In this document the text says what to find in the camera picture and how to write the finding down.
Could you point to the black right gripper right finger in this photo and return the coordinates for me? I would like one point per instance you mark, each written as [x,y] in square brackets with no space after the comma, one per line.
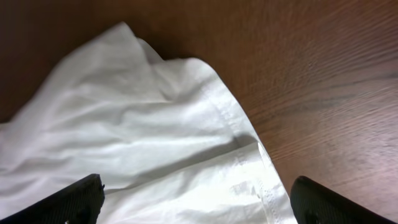
[312,203]

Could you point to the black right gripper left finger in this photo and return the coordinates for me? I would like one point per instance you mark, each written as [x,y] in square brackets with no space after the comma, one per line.
[79,203]

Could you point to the white printed t-shirt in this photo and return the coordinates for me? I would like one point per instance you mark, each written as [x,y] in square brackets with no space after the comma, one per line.
[168,139]

